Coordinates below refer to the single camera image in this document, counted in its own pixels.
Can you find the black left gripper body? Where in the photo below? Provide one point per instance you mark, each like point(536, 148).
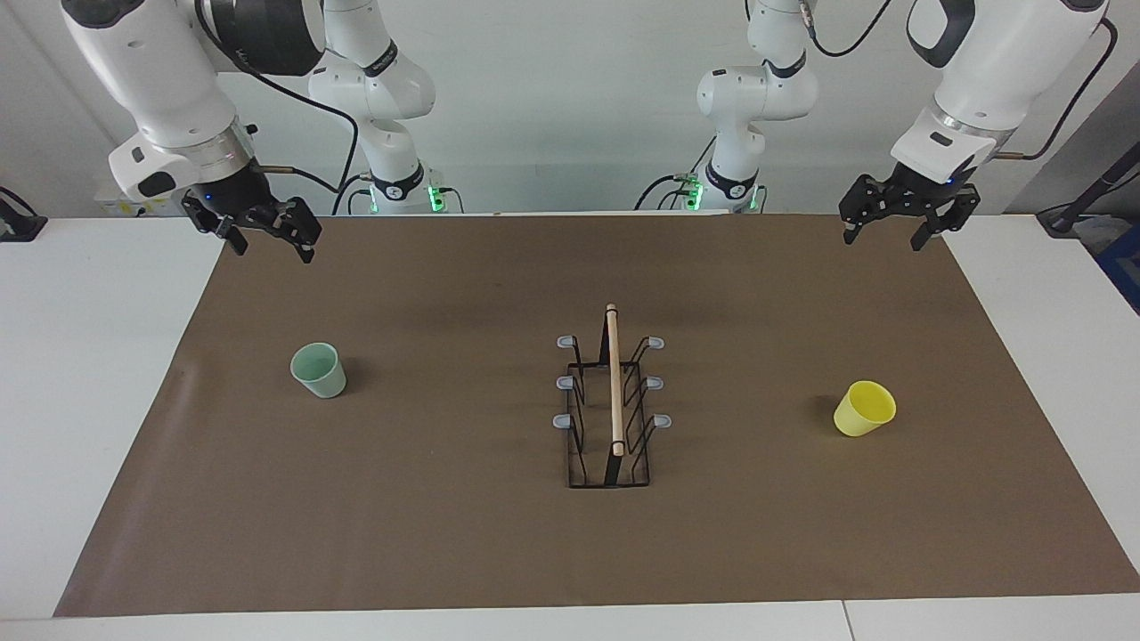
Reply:
point(922, 191)

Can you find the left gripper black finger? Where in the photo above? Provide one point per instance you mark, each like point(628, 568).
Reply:
point(864, 203)
point(957, 209)

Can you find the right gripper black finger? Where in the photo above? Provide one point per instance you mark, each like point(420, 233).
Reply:
point(221, 223)
point(301, 227)

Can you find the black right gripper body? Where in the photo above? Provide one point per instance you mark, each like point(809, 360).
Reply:
point(236, 191)

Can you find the light green plastic cup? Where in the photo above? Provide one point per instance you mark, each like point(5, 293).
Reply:
point(322, 378)

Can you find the yellow plastic cup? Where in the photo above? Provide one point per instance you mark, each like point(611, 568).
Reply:
point(859, 414)

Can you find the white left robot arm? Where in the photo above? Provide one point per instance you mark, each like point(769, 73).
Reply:
point(997, 80)

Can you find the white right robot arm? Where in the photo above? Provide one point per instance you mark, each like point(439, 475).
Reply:
point(160, 80)

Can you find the white power strip box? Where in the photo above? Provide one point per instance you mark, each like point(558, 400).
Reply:
point(120, 206)

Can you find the black tripod stand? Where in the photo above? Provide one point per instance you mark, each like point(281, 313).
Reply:
point(1060, 221)

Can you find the grey plastic bag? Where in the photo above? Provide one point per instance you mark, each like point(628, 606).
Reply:
point(1100, 233)

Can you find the blue box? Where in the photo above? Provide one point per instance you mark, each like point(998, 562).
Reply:
point(1124, 267)

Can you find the black table clamp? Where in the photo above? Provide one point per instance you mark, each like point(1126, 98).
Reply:
point(22, 230)

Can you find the brown table mat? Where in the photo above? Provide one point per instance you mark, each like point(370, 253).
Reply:
point(356, 516)

